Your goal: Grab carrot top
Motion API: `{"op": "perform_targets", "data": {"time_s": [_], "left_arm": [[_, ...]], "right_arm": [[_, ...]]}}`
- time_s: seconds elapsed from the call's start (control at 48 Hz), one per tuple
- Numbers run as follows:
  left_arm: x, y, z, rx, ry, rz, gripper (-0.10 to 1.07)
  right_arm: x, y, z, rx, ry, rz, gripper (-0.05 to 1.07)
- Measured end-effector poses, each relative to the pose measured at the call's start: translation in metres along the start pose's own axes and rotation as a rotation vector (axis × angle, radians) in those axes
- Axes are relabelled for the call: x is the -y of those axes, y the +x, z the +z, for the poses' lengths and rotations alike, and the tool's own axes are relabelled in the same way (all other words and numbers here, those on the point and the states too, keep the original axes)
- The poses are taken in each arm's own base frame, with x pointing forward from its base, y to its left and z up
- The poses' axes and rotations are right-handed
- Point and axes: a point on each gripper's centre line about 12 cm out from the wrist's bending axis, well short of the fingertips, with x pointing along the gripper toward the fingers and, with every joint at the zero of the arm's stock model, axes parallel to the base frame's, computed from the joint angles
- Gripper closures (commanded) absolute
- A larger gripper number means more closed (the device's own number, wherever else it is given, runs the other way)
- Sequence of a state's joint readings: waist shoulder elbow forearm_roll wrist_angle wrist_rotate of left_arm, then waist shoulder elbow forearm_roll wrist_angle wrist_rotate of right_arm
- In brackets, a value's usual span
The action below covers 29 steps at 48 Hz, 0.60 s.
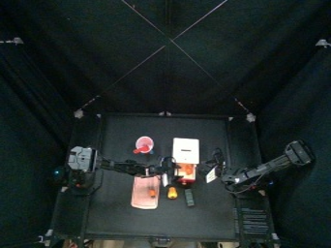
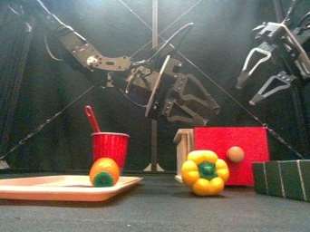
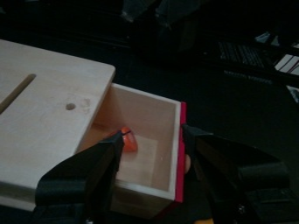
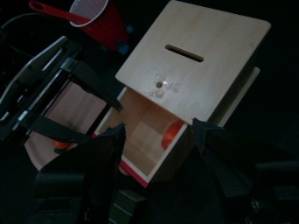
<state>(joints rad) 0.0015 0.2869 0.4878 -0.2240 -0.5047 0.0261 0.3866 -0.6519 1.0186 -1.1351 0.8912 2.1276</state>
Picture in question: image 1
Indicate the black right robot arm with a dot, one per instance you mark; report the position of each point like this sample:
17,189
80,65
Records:
276,163

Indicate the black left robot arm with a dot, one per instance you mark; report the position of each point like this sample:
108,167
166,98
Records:
117,165

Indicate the orange toy carrot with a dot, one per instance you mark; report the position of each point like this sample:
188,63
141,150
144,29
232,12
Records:
173,192

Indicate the small orange carrot piece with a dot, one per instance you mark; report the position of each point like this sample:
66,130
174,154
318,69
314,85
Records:
153,192

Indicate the white paper tag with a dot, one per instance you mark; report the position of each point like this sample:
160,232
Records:
212,176

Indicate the white toy knife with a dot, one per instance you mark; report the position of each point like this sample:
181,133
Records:
165,180

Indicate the white rectangular box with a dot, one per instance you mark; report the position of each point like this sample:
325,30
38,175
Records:
186,150

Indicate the dark grey rectangular block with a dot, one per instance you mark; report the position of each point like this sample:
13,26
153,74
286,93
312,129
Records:
189,197

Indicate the red toy piece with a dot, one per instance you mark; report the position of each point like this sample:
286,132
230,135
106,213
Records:
140,150

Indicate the pink plastic cup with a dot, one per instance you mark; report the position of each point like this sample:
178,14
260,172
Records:
145,143

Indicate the pink cutting board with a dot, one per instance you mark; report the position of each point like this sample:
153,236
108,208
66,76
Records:
145,193

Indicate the white printed label sticker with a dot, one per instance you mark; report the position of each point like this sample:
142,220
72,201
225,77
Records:
254,221

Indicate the grey frame middle bracket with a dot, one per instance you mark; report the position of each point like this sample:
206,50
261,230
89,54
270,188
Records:
165,113

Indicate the grey frame corner bracket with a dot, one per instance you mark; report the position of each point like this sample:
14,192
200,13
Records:
250,117
78,113
322,42
17,41

